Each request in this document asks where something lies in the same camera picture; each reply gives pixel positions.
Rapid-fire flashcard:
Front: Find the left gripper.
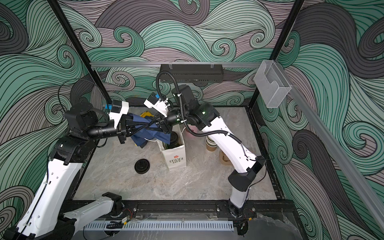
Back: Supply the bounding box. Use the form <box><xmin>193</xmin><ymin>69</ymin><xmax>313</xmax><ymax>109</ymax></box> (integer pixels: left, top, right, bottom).
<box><xmin>86</xmin><ymin>116</ymin><xmax>149</xmax><ymax>146</ymax></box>

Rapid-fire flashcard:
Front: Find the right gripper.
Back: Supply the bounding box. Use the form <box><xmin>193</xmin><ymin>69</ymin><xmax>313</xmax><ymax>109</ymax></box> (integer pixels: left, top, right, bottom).
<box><xmin>148</xmin><ymin>106</ymin><xmax>195</xmax><ymax>133</ymax></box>

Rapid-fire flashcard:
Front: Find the navy blue cloth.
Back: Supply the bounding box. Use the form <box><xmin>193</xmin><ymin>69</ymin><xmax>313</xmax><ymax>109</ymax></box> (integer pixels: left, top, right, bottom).
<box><xmin>131</xmin><ymin>135</ymin><xmax>156</xmax><ymax>149</ymax></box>
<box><xmin>131</xmin><ymin>114</ymin><xmax>171</xmax><ymax>144</ymax></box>

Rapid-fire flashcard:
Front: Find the black cup lid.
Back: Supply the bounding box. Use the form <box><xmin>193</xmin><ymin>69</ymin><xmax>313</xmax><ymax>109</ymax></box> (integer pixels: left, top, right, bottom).
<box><xmin>134</xmin><ymin>159</ymin><xmax>151</xmax><ymax>175</ymax></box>
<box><xmin>170</xmin><ymin>131</ymin><xmax>179</xmax><ymax>146</ymax></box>

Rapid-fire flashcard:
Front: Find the white paper takeout bag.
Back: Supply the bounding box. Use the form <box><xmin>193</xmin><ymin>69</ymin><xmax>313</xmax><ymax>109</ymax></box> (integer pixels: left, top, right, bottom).
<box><xmin>156</xmin><ymin>125</ymin><xmax>187</xmax><ymax>171</ymax></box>

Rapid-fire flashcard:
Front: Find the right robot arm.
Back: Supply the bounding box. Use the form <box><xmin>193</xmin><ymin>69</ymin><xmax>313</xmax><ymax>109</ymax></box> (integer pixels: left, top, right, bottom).
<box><xmin>146</xmin><ymin>85</ymin><xmax>266</xmax><ymax>214</ymax></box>

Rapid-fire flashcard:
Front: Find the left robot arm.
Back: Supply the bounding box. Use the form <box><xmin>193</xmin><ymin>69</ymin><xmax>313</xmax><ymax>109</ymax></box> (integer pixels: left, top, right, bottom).
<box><xmin>4</xmin><ymin>100</ymin><xmax>129</xmax><ymax>240</ymax></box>

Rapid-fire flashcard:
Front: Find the yellow cloth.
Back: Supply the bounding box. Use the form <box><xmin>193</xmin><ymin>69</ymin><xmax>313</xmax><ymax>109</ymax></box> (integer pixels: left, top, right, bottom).
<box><xmin>140</xmin><ymin>111</ymin><xmax>154</xmax><ymax>118</ymax></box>

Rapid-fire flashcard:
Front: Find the pink cup holder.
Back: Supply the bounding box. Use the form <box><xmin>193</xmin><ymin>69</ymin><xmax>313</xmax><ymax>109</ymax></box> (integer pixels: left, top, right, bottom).
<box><xmin>189</xmin><ymin>125</ymin><xmax>199</xmax><ymax>133</ymax></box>

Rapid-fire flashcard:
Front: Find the stack of paper cups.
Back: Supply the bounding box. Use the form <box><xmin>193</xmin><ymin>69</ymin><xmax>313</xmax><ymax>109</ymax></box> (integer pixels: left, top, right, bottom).
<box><xmin>206</xmin><ymin>136</ymin><xmax>218</xmax><ymax>152</ymax></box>

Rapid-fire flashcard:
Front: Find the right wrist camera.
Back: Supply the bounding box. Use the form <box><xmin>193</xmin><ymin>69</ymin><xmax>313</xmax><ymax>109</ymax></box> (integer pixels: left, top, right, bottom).
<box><xmin>144</xmin><ymin>92</ymin><xmax>169</xmax><ymax>117</ymax></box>

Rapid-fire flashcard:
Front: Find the black wall shelf tray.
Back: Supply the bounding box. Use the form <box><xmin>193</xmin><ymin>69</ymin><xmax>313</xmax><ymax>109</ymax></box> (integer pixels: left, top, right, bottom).
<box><xmin>160</xmin><ymin>64</ymin><xmax>224</xmax><ymax>83</ymax></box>

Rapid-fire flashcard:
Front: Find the clear acrylic wall holder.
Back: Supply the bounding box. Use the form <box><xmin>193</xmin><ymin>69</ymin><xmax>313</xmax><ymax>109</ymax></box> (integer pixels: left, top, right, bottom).
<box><xmin>254</xmin><ymin>60</ymin><xmax>292</xmax><ymax>109</ymax></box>

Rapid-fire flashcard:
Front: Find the white slotted cable duct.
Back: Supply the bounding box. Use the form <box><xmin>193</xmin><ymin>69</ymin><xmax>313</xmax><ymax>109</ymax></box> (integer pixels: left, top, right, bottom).
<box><xmin>84</xmin><ymin>221</ymin><xmax>235</xmax><ymax>232</ymax></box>

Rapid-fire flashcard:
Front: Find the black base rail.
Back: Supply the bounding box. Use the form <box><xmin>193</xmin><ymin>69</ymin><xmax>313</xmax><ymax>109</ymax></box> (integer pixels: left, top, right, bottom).
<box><xmin>117</xmin><ymin>200</ymin><xmax>298</xmax><ymax>220</ymax></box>

